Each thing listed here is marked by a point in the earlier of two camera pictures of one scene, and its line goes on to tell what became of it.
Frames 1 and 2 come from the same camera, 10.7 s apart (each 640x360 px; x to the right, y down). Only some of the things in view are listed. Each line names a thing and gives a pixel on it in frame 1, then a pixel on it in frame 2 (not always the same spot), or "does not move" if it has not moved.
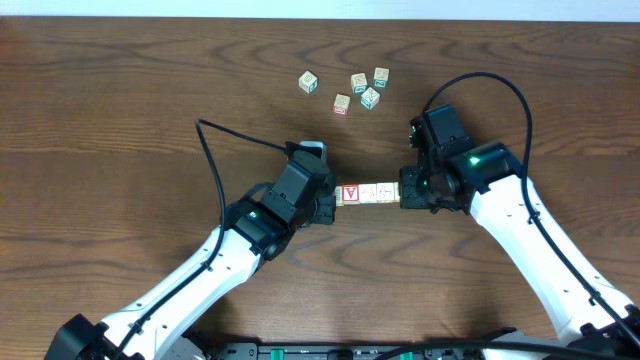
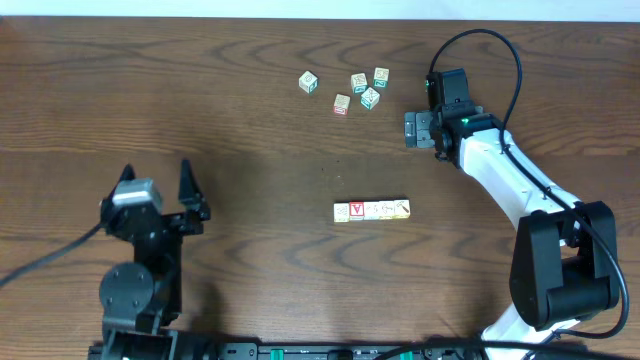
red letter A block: x=350 y=194 -> x=356 y=211
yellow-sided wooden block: x=385 y=192 -> x=386 y=210
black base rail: x=348 y=351 does not move
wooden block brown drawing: x=396 y=193 -> x=401 y=209
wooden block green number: x=381 y=77 does not move
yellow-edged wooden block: x=339 y=196 -> x=341 y=212
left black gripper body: x=326 y=201 -> x=167 y=221
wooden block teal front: x=370 y=98 does not move
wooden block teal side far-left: x=308 y=81 does not move
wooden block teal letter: x=359 y=83 does not move
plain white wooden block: x=367 y=193 -> x=371 y=210
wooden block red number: x=341 y=104 does not move
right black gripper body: x=418 y=189 -> x=422 y=124
